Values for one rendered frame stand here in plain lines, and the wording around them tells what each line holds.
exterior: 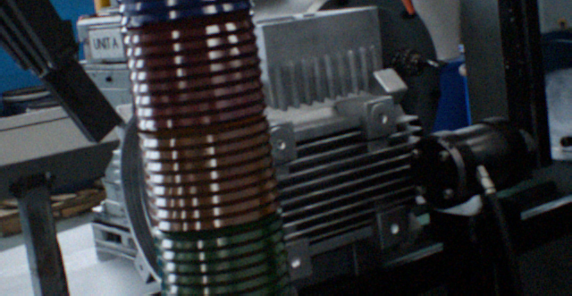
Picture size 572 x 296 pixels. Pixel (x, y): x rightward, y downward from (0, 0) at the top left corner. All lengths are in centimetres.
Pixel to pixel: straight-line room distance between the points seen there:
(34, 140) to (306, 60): 29
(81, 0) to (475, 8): 632
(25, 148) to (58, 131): 4
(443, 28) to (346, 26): 235
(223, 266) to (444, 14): 277
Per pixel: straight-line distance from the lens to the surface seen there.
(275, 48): 77
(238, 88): 42
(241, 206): 42
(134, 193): 85
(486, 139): 78
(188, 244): 43
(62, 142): 95
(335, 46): 81
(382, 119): 78
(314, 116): 78
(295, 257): 74
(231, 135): 42
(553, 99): 111
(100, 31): 143
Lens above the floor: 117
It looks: 9 degrees down
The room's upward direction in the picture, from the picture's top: 8 degrees counter-clockwise
